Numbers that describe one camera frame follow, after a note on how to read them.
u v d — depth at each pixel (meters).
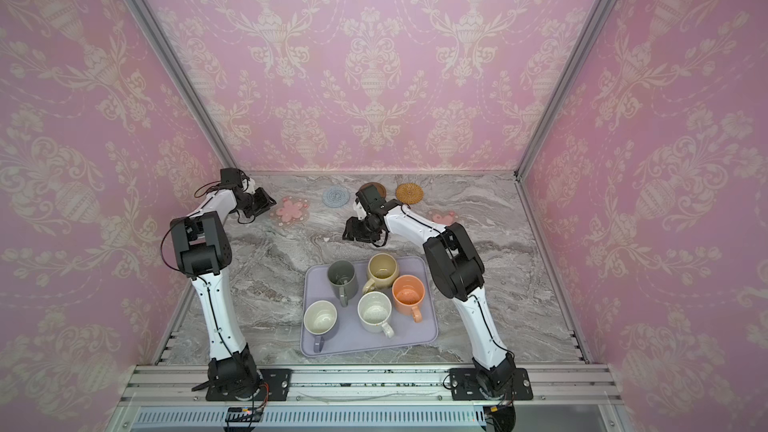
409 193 1.15
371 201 0.80
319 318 0.84
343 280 0.90
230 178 0.90
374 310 0.86
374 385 0.76
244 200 0.92
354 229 0.87
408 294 0.89
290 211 1.10
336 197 1.13
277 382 0.75
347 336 0.80
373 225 0.77
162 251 0.58
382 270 0.92
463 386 0.73
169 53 0.85
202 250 0.64
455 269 0.56
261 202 0.99
